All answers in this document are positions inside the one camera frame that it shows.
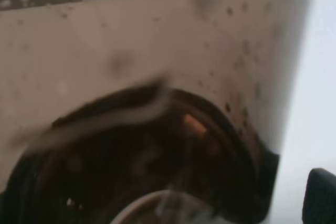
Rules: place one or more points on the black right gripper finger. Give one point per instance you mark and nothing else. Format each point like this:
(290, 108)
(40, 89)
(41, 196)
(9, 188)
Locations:
(319, 199)

